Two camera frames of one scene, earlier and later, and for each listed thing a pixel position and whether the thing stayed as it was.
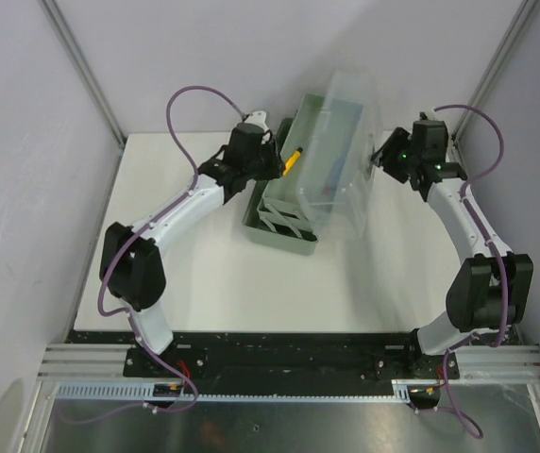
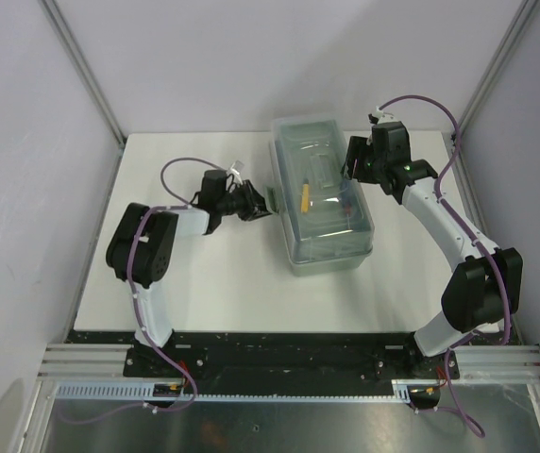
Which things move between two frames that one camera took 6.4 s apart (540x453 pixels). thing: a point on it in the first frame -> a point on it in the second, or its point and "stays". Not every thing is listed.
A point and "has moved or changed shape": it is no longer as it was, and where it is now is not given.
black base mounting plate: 280,355 stays
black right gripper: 385,156 -> 357,149
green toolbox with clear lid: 328,142 has moved or changed shape
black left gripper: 275,167 -> 255,203
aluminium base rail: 86,363 stays
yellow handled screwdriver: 293,160 -> 305,201
